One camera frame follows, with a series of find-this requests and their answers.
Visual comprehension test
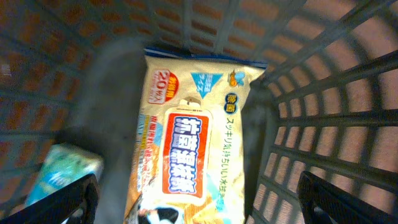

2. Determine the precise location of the teal tissue pack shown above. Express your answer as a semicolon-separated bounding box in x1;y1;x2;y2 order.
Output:
25;143;104;207

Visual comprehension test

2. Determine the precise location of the grey plastic mesh basket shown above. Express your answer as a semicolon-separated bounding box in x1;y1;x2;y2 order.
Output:
1;0;397;223

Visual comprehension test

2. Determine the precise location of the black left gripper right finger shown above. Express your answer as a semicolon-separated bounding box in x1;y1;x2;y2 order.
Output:
297;171;397;224

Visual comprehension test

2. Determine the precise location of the yellow wet wipes pack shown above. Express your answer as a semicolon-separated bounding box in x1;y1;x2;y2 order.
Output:
124;47;267;223

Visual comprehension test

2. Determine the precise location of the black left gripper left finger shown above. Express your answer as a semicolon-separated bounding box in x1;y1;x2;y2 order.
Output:
1;174;99;224

